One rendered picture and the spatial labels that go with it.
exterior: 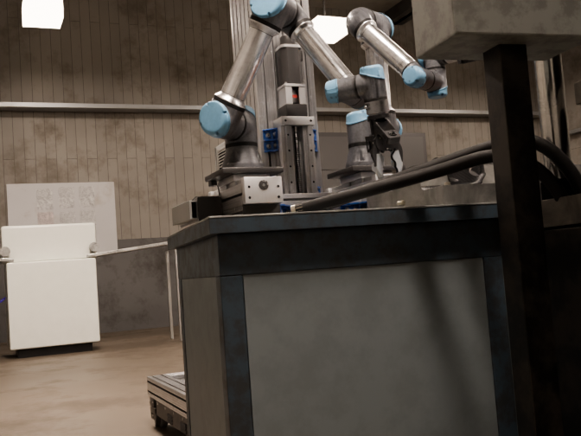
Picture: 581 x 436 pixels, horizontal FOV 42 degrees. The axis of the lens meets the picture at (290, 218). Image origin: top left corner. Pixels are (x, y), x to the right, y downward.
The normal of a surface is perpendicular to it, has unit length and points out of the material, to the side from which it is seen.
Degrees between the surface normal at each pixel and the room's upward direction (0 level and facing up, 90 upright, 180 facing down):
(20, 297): 90
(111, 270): 90
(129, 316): 90
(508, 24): 90
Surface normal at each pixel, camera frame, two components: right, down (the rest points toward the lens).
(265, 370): 0.29, -0.09
